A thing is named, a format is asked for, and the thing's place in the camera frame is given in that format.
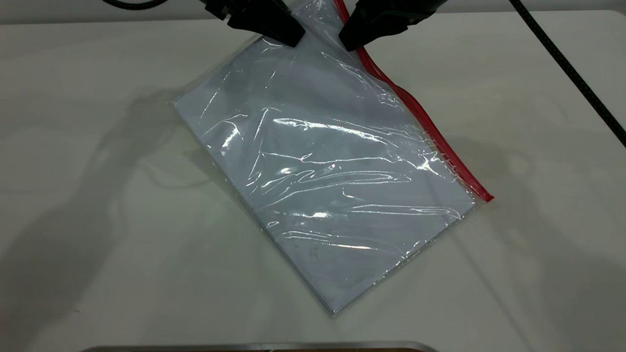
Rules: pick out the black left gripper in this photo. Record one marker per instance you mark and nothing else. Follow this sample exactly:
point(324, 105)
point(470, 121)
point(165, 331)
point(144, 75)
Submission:
point(220, 6)

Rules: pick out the silver metal rim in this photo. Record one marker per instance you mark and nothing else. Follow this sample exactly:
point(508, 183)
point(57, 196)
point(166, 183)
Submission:
point(259, 347)

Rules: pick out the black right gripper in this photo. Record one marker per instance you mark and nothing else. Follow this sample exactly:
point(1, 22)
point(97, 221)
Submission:
point(396, 7)

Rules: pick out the clear plastic red-zipper bag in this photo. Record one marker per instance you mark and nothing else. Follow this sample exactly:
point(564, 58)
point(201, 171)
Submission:
point(332, 186)

